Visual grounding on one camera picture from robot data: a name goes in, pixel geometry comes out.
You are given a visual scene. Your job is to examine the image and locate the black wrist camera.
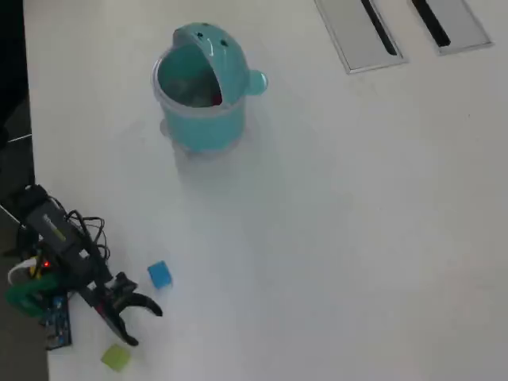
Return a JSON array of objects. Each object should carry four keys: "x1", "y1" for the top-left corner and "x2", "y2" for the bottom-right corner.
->
[{"x1": 109, "y1": 272, "x2": 138, "y2": 297}]

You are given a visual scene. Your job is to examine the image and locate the white cable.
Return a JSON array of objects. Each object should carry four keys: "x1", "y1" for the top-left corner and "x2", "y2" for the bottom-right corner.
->
[{"x1": 7, "y1": 257, "x2": 40, "y2": 285}]

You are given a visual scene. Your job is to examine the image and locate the green table clamp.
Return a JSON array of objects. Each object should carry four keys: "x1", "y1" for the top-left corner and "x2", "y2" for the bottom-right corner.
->
[{"x1": 4, "y1": 273, "x2": 60, "y2": 318}]

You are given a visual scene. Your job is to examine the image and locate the blue circuit board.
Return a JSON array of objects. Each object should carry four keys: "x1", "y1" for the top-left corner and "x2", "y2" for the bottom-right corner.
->
[{"x1": 41, "y1": 293, "x2": 75, "y2": 351}]

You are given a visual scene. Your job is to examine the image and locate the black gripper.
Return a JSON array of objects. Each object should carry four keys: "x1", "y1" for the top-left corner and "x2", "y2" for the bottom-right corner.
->
[{"x1": 80, "y1": 276, "x2": 164, "y2": 347}]

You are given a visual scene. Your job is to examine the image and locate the green cube block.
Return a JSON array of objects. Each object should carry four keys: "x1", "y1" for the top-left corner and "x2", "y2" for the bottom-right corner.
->
[{"x1": 100, "y1": 343, "x2": 132, "y2": 373}]

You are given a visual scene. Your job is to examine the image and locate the blue cube block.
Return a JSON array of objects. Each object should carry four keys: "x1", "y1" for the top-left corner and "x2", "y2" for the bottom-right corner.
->
[{"x1": 147, "y1": 260, "x2": 174, "y2": 290}]

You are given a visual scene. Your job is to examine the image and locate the teal whale-shaped bin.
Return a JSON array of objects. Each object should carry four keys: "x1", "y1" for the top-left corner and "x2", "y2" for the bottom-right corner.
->
[{"x1": 150, "y1": 22, "x2": 269, "y2": 155}]

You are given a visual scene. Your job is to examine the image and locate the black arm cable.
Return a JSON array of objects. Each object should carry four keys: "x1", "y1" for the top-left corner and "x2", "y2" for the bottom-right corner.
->
[{"x1": 65, "y1": 210, "x2": 114, "y2": 263}]

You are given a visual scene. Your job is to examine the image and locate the silver cable grommet plate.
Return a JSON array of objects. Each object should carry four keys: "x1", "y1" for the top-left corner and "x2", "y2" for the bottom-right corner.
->
[
  {"x1": 314, "y1": 0, "x2": 410, "y2": 75},
  {"x1": 408, "y1": 0, "x2": 495, "y2": 56}
]

